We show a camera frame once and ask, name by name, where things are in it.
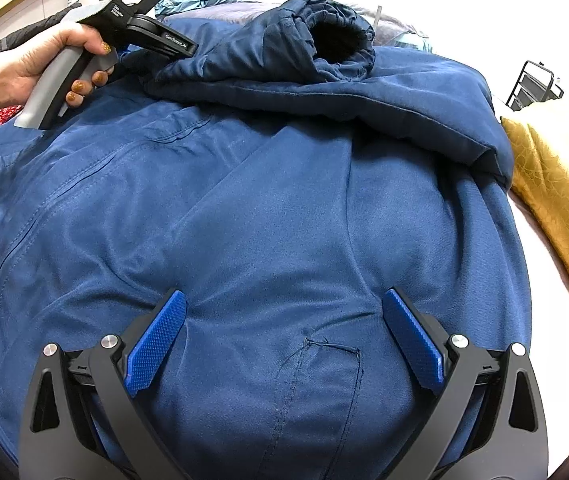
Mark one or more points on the pink polka-dot blanket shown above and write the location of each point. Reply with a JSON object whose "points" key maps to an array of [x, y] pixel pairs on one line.
{"points": [[554, 320]]}

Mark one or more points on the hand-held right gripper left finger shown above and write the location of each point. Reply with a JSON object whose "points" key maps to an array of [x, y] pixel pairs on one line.
{"points": [[157, 340]]}

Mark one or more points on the grey blanket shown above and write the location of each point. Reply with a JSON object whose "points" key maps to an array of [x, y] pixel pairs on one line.
{"points": [[394, 22]]}

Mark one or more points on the person's left hand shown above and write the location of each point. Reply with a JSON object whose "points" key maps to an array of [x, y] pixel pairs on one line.
{"points": [[49, 52]]}

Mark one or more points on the navy blue padded jacket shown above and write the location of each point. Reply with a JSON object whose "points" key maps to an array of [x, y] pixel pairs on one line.
{"points": [[264, 210]]}

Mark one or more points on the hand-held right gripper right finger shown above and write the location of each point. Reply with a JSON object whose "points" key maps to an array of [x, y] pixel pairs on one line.
{"points": [[414, 340]]}

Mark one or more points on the yellow patterned cloth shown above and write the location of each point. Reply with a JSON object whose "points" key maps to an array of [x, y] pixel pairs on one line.
{"points": [[554, 185]]}

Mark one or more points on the black puffer jacket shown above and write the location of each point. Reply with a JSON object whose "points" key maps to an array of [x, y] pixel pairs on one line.
{"points": [[14, 35]]}

